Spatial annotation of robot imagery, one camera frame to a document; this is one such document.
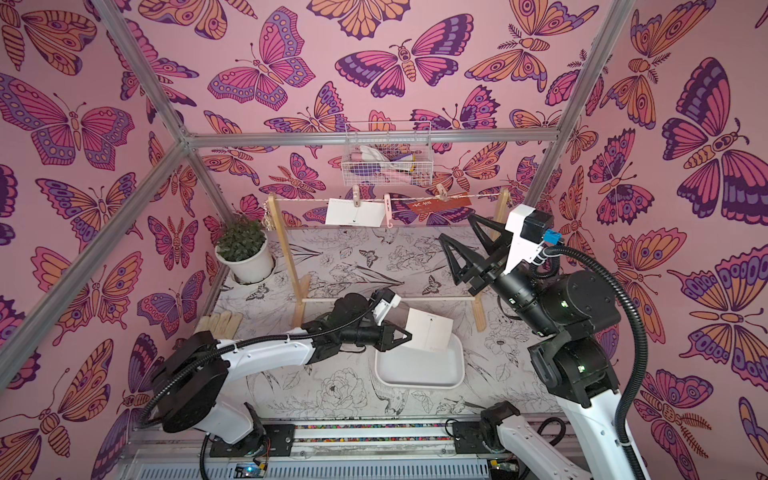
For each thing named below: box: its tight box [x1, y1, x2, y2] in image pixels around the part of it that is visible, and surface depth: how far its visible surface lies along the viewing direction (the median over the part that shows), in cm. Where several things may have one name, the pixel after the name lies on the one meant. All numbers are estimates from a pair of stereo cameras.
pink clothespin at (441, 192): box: [434, 183, 448, 202], surface depth 67 cm
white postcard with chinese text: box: [325, 198, 385, 228], surface depth 72 cm
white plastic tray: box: [374, 333, 465, 389], surface depth 85 cm
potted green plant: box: [214, 216, 275, 283], surface depth 97 cm
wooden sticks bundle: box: [193, 310, 244, 340], surface depth 97 cm
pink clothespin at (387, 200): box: [384, 194, 393, 229], surface depth 68 cm
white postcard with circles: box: [403, 308, 454, 352], surface depth 80 cm
